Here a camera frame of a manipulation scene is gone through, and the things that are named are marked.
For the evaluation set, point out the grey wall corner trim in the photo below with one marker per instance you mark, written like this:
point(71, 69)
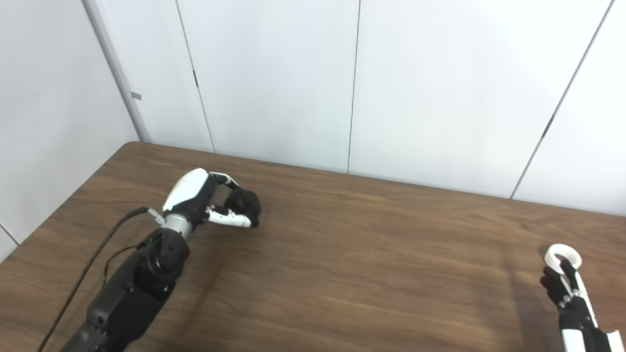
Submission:
point(115, 73)

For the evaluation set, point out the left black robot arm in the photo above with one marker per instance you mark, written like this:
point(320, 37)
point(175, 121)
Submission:
point(132, 298)

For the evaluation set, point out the round black plastic part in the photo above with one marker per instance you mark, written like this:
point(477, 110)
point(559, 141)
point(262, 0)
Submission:
point(247, 200)

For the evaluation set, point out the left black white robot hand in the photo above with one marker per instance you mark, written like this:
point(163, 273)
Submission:
point(188, 188)

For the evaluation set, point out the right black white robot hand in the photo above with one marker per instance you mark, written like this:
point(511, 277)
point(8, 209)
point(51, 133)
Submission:
point(574, 313)

